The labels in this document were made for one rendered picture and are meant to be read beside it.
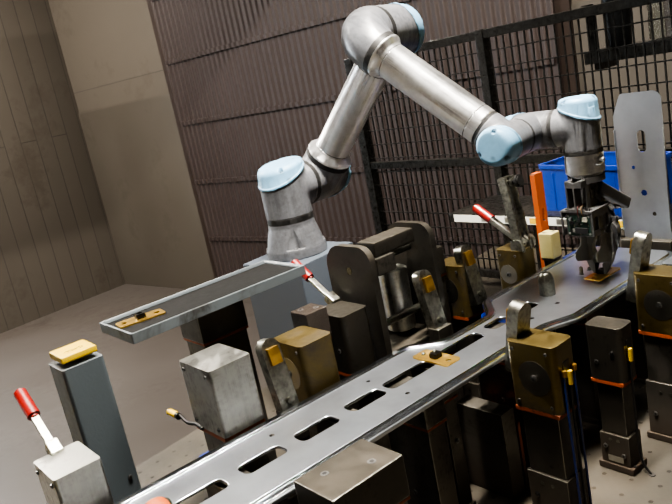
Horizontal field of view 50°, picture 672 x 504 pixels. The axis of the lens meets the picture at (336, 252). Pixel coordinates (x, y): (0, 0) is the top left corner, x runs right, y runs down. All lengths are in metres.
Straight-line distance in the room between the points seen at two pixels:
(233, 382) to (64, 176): 5.68
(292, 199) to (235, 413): 0.69
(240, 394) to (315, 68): 3.53
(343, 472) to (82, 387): 0.50
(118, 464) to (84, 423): 0.10
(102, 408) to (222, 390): 0.23
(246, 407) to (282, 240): 0.64
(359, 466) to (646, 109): 1.12
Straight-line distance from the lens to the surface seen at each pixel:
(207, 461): 1.12
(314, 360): 1.25
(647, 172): 1.79
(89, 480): 1.10
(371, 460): 0.96
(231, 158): 5.27
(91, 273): 6.86
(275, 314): 1.78
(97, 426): 1.28
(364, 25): 1.53
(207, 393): 1.17
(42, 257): 6.65
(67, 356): 1.24
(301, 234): 1.72
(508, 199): 1.65
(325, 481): 0.94
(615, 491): 1.45
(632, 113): 1.78
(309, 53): 4.57
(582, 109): 1.47
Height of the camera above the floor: 1.51
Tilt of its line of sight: 14 degrees down
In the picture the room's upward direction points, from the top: 11 degrees counter-clockwise
